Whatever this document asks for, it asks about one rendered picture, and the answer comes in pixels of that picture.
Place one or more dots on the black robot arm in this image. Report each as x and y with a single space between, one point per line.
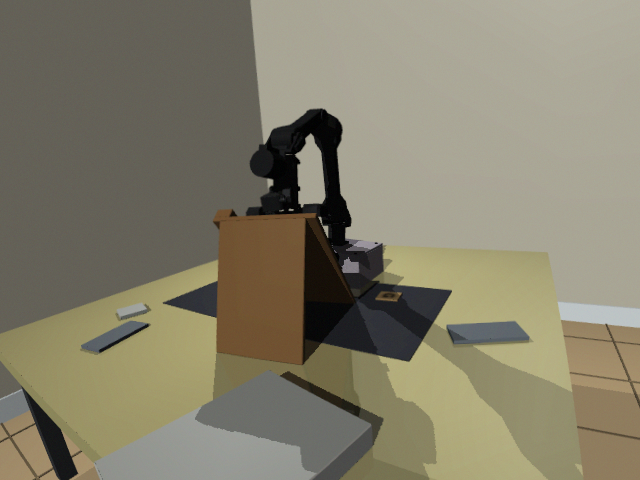
271 162

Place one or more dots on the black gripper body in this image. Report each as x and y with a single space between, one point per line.
320 209

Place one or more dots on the tan letter tile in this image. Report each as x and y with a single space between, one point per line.
388 296

